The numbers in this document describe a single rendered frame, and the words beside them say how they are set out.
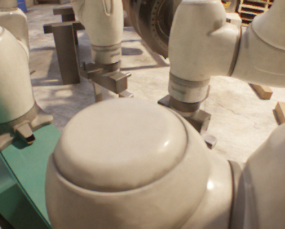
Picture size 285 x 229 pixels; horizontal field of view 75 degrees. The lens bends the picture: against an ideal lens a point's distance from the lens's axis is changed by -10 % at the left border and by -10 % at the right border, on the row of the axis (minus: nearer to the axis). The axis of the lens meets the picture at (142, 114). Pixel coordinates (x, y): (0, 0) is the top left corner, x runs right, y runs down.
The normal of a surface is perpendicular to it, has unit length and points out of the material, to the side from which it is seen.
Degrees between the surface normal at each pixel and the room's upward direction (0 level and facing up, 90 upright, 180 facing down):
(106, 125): 6
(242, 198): 5
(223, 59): 94
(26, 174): 0
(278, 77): 108
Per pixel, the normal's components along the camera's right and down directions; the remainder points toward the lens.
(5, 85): 0.79, 0.35
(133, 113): -0.08, -0.80
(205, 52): -0.21, 0.59
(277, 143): -0.70, -0.71
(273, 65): -0.33, 0.74
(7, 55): 0.92, 0.00
